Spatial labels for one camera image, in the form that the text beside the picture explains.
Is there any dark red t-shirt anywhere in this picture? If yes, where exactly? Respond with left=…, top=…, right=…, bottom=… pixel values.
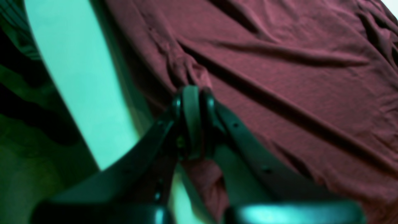
left=105, top=0, right=398, bottom=224

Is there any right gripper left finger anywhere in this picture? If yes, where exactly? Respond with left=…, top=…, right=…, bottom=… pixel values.
left=30, top=86, right=201, bottom=224

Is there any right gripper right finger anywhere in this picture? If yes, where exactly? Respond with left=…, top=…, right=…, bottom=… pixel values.
left=201, top=89, right=366, bottom=224

